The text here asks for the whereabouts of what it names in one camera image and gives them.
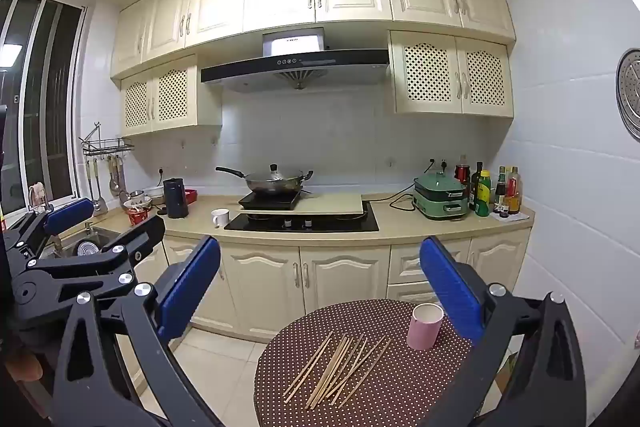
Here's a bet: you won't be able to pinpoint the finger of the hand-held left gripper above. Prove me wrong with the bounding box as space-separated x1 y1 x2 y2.
11 214 167 309
2 197 96 259

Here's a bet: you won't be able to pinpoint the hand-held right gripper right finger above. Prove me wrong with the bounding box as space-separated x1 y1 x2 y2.
419 236 587 427

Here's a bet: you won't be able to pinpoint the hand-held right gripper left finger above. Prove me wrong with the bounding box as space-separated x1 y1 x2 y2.
52 236 223 427

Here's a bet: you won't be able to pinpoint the pink cup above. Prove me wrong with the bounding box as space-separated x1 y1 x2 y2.
406 303 445 351

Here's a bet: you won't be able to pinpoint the pile of wooden chopsticks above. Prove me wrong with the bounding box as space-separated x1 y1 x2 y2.
282 331 394 411

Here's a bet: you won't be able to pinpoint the person's left hand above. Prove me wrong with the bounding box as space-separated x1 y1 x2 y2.
5 347 45 383

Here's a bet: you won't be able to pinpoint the red bowl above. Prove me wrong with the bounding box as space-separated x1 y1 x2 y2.
125 199 154 227

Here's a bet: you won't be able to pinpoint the steel sink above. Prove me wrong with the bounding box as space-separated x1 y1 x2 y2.
52 222 127 261

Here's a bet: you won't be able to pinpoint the metal ladle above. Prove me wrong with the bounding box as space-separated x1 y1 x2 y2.
86 157 108 215

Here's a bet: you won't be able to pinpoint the black electric kettle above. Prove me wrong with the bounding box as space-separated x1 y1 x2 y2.
162 178 190 219

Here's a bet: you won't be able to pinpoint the metal spatula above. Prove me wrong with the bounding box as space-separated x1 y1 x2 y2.
108 155 129 198

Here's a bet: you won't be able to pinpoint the green electric cooker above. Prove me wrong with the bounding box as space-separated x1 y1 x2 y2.
412 172 471 221

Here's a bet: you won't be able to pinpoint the yellow green bottle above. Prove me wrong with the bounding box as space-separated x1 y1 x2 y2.
475 170 493 218

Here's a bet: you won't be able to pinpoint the white condiment tray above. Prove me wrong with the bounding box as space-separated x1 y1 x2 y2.
489 208 531 223

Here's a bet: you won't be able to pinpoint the cream base cabinets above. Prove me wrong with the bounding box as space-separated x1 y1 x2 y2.
132 227 533 344

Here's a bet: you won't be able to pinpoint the dark sauce bottle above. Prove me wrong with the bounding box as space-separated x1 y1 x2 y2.
494 166 507 209

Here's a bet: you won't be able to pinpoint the kitchen window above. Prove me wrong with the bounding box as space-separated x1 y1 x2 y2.
0 0 88 219

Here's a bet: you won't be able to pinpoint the dark bottle with red label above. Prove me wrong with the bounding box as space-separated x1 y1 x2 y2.
454 155 471 198

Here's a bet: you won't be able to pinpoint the orange oil bottle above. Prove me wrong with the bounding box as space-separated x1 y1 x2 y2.
506 166 524 214

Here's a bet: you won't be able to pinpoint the black induction cooker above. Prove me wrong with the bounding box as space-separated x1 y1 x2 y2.
237 191 304 210

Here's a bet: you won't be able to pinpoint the brown polka dot tablecloth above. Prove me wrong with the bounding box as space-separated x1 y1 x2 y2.
254 299 502 427

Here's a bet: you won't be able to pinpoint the black glass gas hob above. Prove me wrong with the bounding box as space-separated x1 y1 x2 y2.
224 202 380 234

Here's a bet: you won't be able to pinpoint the steel wok with lid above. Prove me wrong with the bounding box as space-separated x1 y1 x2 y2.
216 164 315 198

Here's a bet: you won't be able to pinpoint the cream lattice door cabinet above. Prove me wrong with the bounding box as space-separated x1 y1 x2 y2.
389 30 516 118
120 54 223 138

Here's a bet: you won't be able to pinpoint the beige cover board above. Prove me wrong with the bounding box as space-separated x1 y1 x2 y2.
240 193 365 218

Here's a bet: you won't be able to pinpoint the black range hood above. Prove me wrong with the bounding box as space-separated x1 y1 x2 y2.
200 27 391 94

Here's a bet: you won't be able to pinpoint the round metal steamer plate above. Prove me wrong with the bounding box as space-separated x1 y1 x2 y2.
615 48 640 142

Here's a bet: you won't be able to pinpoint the wire wall utensil rack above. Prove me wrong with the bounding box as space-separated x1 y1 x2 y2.
80 122 136 158

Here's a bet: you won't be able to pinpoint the black power cable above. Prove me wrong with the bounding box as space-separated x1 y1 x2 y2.
362 163 437 212

